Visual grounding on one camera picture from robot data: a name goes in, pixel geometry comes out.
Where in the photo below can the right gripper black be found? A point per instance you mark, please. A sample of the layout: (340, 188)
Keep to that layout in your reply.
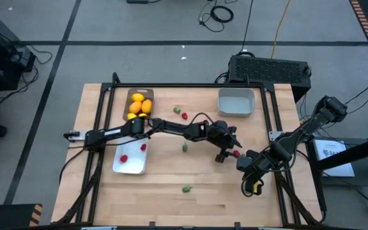
(254, 164)

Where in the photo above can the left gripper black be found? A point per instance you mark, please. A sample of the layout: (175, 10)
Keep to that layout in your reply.
(220, 134)

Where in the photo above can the green bell pepper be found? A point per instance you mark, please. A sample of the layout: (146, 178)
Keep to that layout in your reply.
(187, 188)
(177, 110)
(185, 147)

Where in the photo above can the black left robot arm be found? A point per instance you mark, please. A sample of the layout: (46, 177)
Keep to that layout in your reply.
(171, 126)

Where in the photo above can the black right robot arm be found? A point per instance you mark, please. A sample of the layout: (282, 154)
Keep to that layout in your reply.
(299, 134)

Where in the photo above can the grey plastic basket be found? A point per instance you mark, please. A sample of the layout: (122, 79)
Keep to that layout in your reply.
(235, 105)

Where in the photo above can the black table clamp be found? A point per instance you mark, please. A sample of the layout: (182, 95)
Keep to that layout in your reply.
(152, 225)
(237, 225)

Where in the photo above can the white printed paper sheet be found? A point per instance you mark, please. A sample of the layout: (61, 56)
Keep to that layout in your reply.
(334, 159)

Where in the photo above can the black computer tower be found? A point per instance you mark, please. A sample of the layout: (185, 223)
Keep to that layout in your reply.
(267, 72)

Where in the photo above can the white plastic basket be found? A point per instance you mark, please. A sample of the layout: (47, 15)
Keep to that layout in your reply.
(136, 166)

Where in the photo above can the black metal beam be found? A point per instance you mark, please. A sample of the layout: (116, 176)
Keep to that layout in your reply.
(363, 150)

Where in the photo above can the dark side table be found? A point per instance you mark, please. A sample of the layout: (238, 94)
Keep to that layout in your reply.
(366, 174)

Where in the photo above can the black yellow striped mat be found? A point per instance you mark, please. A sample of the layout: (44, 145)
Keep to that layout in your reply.
(8, 215)

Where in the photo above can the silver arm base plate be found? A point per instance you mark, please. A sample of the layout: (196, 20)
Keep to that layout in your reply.
(79, 135)
(274, 135)

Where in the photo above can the black metal rig frame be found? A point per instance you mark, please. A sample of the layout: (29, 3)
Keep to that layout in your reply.
(187, 85)

